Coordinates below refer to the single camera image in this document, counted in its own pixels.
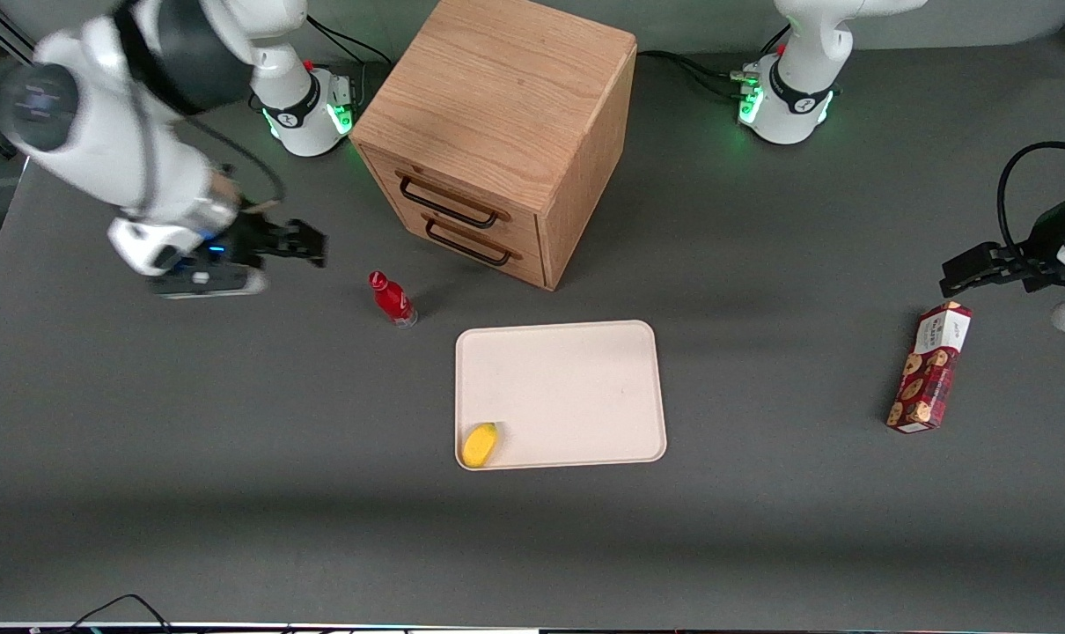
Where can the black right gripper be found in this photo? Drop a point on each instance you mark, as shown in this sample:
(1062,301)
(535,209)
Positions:
(253,239)

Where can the beige plastic tray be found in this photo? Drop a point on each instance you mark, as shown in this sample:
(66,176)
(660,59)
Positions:
(576,387)

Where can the yellow lemon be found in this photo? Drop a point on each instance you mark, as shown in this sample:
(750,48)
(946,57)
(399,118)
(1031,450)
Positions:
(480,445)

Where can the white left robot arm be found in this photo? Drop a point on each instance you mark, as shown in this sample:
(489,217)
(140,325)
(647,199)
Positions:
(801,79)

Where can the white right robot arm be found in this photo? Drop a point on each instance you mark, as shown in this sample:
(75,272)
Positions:
(136,150)

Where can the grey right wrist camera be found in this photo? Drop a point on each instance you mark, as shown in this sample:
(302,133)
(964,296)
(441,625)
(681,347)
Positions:
(207,283)

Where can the red coke bottle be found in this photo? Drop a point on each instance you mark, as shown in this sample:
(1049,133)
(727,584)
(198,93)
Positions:
(393,301)

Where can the red cookie box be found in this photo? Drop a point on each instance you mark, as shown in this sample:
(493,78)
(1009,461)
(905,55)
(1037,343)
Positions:
(930,370)

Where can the aluminium frame rail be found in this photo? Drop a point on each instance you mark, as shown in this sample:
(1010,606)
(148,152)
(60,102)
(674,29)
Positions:
(0,35)

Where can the wooden drawer cabinet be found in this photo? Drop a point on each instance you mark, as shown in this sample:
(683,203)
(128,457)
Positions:
(506,114)

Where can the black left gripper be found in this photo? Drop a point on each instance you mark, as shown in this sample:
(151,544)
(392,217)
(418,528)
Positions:
(1041,236)

